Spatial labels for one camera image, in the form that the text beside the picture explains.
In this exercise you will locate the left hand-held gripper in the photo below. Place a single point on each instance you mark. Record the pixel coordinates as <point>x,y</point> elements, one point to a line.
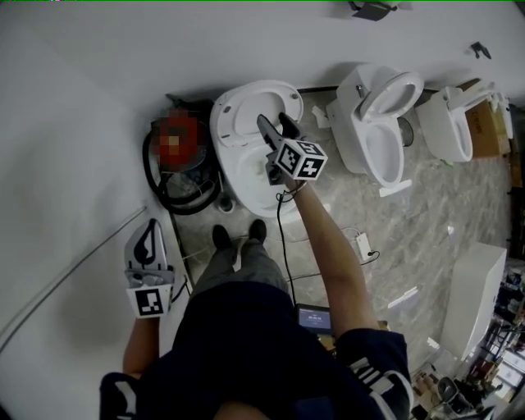
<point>149,301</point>

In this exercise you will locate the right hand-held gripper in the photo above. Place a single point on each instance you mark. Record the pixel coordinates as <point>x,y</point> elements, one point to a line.
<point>297,158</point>

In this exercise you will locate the person's left forearm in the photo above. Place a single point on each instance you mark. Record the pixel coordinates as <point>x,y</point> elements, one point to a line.
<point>141,348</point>

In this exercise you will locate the person's right forearm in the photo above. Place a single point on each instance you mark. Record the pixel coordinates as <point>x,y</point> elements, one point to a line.
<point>328,254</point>

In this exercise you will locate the white toilet lid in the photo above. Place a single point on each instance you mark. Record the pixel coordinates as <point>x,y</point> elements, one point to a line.
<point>254,106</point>

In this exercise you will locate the white toilet with flush button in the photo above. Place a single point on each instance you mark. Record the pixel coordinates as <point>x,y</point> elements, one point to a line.
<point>352,143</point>

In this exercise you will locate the white round toilet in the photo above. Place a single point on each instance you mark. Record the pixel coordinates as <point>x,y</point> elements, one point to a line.
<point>262,205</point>

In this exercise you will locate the white oval toilet seat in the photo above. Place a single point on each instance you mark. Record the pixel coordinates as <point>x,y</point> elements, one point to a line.
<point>414,88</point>

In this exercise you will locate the white slim toilet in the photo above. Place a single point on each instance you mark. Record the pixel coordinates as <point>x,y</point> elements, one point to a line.
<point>439,131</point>

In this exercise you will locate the white foam piece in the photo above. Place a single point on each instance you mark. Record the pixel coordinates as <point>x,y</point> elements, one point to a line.
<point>320,117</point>

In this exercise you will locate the person's left black shoe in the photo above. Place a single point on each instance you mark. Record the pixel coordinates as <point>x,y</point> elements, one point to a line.
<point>221,237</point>

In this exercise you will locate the person's black shoe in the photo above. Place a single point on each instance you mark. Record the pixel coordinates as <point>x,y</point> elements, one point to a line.
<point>257,230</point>
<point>221,237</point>

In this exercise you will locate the dark grey dustpan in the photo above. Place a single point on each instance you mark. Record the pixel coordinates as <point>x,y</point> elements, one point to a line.
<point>193,104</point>

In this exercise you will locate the red vacuum cleaner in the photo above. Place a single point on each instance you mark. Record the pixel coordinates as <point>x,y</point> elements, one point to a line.
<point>180,139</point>

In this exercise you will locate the person's grey trousers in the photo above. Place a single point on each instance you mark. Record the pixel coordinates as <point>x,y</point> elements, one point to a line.
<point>246,270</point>

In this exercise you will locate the person's right black shoe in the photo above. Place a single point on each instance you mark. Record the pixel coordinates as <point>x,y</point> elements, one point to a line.
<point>257,230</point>

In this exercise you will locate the dark waste bin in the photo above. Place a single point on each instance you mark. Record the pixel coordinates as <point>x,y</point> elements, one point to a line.
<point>407,131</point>

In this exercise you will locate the person's dark blue shirt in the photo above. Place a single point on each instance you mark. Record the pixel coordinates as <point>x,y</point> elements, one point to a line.
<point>246,361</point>

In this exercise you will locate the black tissue holder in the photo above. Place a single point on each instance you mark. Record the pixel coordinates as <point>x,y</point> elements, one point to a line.
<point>369,11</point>

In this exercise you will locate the small green object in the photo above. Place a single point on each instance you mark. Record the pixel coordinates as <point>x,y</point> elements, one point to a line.
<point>447,162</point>

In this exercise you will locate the black screen device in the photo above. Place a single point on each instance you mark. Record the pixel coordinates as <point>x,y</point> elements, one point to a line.
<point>313,320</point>

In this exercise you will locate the plain cardboard box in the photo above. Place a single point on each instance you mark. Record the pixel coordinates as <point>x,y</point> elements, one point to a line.
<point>486,131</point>

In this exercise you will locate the black wall hook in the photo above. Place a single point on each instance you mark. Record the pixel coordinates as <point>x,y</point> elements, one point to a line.
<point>480,50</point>

